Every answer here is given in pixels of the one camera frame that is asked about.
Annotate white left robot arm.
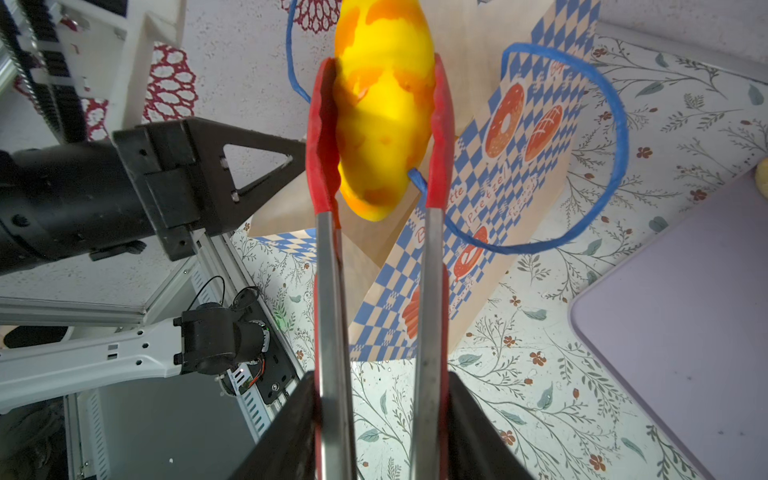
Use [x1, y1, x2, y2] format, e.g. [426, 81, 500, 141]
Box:
[1, 1, 305, 411]

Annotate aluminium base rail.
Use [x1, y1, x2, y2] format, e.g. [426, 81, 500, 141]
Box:
[136, 235, 302, 441]

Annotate lilac plastic tray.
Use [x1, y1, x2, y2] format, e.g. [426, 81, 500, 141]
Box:
[568, 173, 767, 479]

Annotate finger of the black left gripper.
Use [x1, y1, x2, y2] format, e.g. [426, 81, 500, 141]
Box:
[183, 118, 305, 235]

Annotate yellow corn bread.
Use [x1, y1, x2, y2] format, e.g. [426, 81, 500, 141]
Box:
[333, 0, 436, 222]

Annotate checkered paper bakery bag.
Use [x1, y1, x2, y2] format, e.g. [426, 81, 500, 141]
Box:
[248, 0, 630, 363]

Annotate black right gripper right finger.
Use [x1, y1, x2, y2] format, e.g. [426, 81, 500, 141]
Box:
[447, 372, 533, 480]

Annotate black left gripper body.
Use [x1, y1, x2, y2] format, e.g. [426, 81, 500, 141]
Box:
[1, 125, 198, 274]

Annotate striped bread roll left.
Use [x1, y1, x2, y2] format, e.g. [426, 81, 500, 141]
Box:
[754, 158, 768, 198]

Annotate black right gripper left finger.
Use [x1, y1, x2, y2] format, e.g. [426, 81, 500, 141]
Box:
[230, 371, 317, 480]

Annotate red kitchen tongs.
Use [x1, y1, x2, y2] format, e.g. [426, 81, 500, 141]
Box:
[306, 58, 455, 479]

